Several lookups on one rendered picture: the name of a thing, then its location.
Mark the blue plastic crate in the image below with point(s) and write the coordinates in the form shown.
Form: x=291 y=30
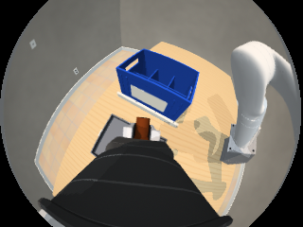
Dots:
x=165 y=100

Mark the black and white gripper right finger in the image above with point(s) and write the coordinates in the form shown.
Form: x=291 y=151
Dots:
x=154 y=134

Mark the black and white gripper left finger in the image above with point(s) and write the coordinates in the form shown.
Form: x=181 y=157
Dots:
x=129 y=131

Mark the brown bottle with red label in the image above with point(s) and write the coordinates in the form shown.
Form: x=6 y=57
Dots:
x=142 y=128

